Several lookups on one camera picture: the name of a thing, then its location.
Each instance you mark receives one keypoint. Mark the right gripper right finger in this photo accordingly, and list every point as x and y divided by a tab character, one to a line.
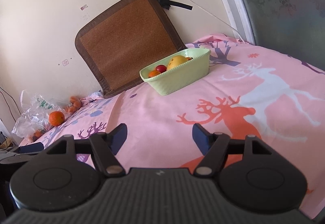
214	149

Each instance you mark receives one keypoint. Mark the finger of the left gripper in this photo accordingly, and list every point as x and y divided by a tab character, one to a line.
31	148

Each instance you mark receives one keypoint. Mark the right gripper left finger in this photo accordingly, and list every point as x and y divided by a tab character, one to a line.
104	147

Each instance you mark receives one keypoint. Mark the clear plastic bag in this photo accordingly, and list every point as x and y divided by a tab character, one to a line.
34	121

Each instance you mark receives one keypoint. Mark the large orange by bag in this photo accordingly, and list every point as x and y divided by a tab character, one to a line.
56	118

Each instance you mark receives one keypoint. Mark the pile of small oranges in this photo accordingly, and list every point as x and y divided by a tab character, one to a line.
73	106

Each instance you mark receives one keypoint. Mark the pink patterned bedsheet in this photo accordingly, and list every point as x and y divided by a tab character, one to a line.
249	89

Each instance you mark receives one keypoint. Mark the light green fruit bowl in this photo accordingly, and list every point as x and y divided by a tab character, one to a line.
181	75

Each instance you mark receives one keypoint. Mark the small mandarin in bowl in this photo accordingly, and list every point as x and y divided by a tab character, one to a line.
153	73

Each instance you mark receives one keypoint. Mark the yellow lemon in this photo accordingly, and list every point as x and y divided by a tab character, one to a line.
176	61

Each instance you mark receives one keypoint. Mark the red cherry tomato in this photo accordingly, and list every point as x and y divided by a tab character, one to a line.
161	68

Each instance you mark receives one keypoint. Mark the brown woven seat cushion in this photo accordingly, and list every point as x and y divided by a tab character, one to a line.
125	38

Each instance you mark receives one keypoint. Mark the frosted glass door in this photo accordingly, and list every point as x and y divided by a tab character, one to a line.
293	27

